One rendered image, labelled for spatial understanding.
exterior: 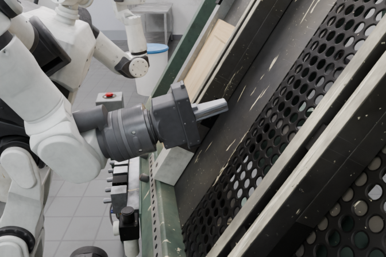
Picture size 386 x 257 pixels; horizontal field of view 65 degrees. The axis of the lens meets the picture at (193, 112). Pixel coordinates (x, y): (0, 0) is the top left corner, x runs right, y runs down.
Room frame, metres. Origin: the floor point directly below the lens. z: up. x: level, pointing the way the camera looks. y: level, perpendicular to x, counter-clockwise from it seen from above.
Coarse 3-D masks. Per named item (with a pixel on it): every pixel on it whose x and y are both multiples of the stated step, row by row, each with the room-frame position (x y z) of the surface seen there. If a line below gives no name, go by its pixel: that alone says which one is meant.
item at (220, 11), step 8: (224, 0) 1.20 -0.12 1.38; (232, 0) 1.20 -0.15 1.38; (216, 8) 1.22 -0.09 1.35; (224, 8) 1.20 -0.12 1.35; (216, 16) 1.19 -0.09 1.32; (224, 16) 1.20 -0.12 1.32; (208, 24) 1.20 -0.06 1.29; (208, 32) 1.19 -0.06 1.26; (200, 40) 1.18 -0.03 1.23; (192, 48) 1.22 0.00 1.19; (200, 48) 1.18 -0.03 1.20; (192, 56) 1.18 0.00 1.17; (184, 64) 1.20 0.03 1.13; (184, 72) 1.17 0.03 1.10; (176, 80) 1.18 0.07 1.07
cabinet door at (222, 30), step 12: (216, 24) 1.18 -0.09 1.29; (228, 24) 1.05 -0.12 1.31; (216, 36) 1.10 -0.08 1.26; (228, 36) 0.98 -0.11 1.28; (204, 48) 1.14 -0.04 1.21; (216, 48) 1.03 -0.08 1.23; (204, 60) 1.07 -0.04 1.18; (192, 72) 1.12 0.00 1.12; (204, 72) 1.00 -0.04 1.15; (192, 84) 1.05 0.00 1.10; (192, 96) 0.97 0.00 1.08
